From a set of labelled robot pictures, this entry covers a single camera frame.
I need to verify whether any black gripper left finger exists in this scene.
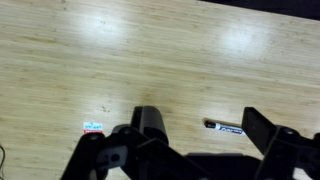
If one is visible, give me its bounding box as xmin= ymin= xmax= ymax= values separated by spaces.
xmin=60 ymin=105 xmax=214 ymax=180

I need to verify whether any small white red packet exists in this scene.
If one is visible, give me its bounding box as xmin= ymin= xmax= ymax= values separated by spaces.
xmin=83 ymin=121 xmax=104 ymax=135

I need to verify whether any black and white dry-erase marker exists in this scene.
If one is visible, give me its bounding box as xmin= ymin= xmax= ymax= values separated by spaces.
xmin=203 ymin=120 xmax=247 ymax=136

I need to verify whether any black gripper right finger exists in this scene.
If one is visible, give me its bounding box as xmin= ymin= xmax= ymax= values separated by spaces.
xmin=241 ymin=106 xmax=320 ymax=180

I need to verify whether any thin black cable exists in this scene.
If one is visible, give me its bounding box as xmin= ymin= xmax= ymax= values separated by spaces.
xmin=0 ymin=144 xmax=6 ymax=180

